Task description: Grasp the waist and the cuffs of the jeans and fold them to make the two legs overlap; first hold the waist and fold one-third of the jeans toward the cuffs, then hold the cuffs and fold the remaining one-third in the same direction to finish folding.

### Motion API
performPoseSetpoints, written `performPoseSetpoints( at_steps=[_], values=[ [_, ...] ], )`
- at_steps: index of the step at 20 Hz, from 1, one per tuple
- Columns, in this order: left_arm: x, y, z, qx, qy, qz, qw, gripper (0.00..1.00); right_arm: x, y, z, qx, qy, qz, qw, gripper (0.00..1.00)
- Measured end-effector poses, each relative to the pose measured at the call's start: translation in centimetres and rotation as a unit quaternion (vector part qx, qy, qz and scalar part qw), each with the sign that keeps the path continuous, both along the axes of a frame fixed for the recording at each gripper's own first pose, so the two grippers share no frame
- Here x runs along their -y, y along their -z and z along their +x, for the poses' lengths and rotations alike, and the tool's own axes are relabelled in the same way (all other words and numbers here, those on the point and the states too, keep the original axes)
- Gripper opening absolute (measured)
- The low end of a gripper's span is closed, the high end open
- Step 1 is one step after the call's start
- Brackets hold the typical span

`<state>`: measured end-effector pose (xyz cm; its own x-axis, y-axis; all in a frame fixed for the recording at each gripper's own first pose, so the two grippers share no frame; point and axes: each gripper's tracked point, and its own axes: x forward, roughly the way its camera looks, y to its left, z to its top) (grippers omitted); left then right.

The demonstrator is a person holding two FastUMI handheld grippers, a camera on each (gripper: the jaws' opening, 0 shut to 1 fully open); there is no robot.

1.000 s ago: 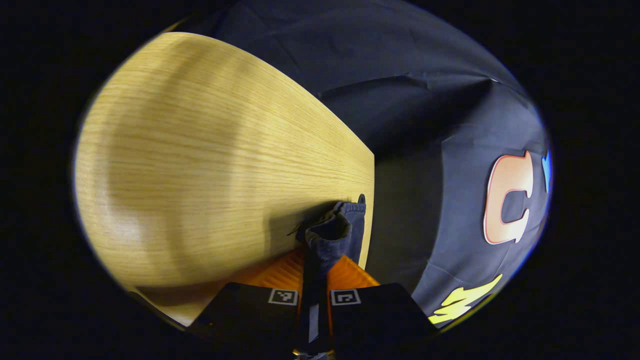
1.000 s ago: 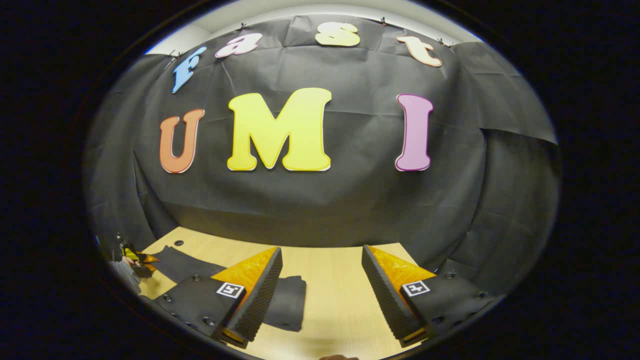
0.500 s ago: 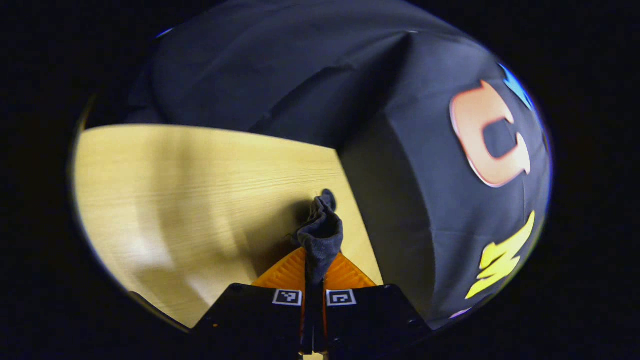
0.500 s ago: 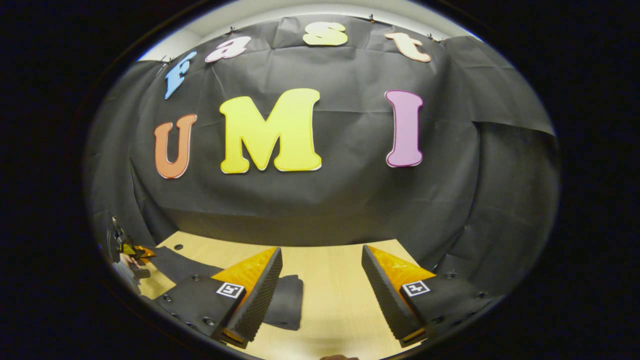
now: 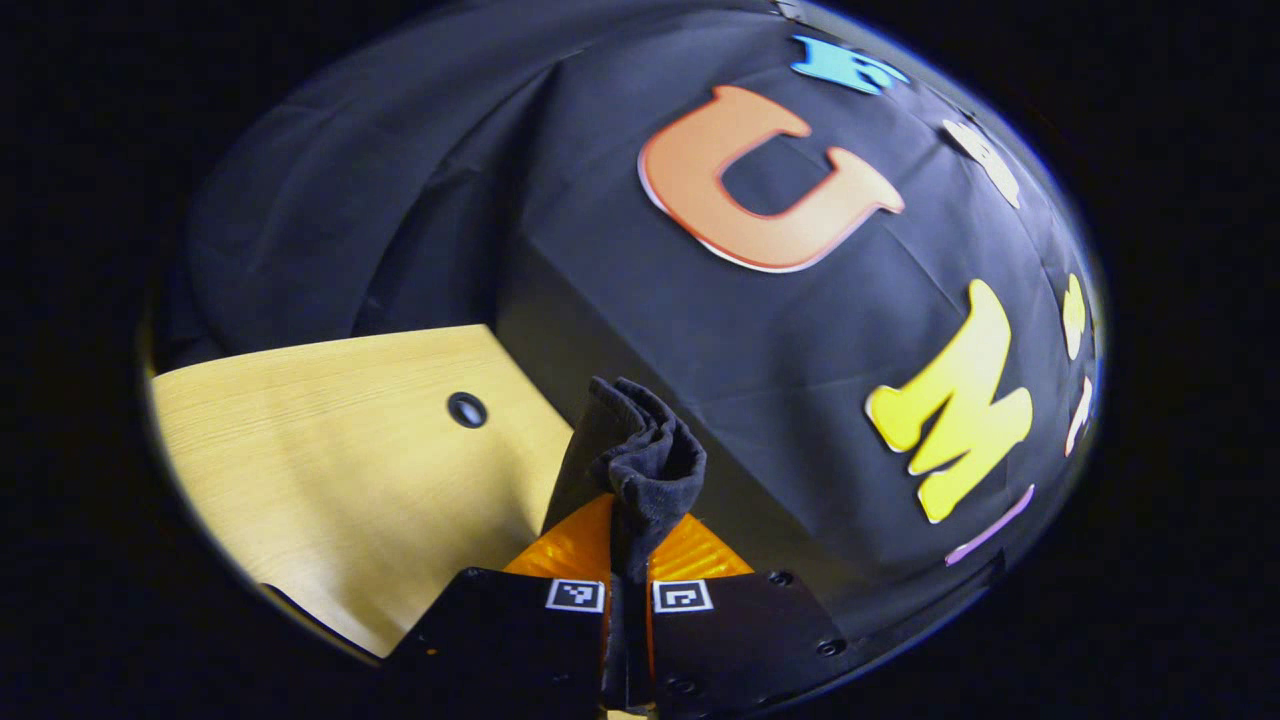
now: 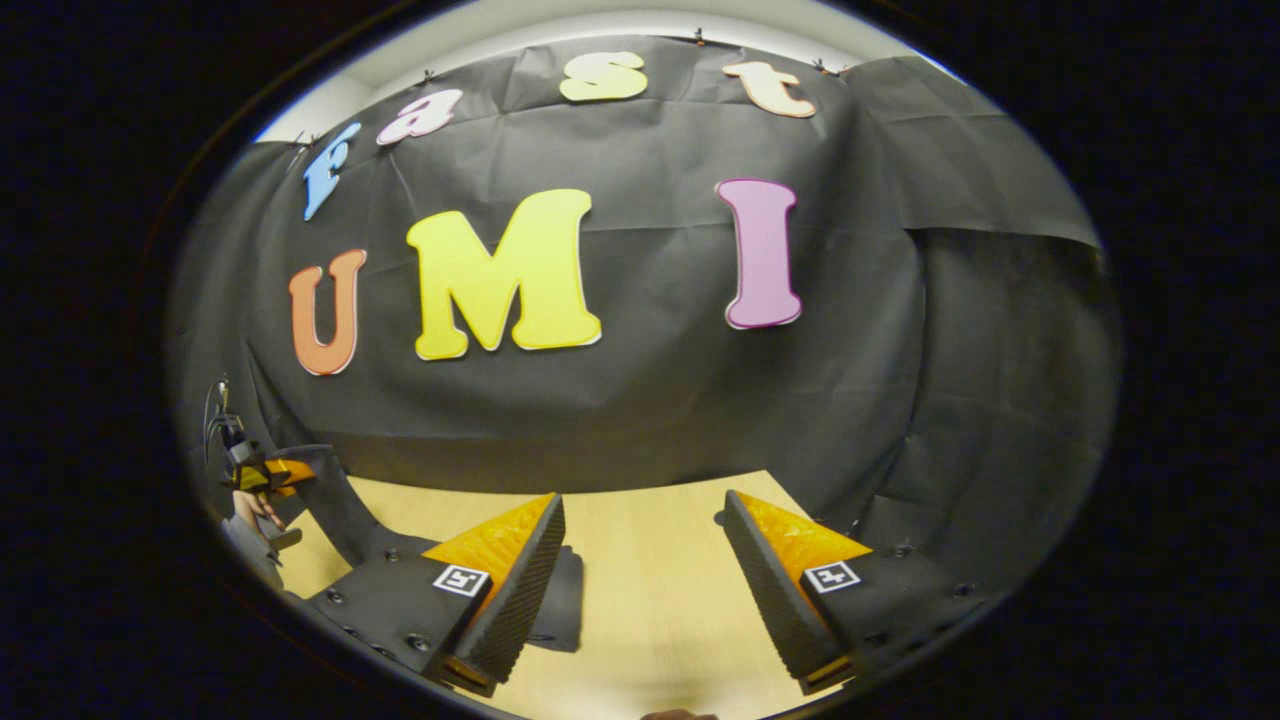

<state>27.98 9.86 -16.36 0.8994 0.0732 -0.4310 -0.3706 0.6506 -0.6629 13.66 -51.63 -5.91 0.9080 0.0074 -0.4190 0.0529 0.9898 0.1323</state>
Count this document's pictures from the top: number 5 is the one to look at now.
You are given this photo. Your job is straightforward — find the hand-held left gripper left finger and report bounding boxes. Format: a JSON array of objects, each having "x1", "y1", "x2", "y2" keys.
[{"x1": 383, "y1": 492, "x2": 615, "y2": 719}]

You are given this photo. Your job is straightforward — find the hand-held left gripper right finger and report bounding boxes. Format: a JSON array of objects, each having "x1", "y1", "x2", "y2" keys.
[{"x1": 646, "y1": 512, "x2": 851, "y2": 715}]

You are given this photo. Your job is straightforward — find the dark grey jeans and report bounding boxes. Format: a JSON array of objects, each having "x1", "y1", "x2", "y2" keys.
[{"x1": 540, "y1": 376, "x2": 709, "y2": 706}]

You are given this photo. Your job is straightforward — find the black backdrop cloth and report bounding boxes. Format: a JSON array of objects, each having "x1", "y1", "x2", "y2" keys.
[{"x1": 165, "y1": 0, "x2": 1106, "y2": 641}]

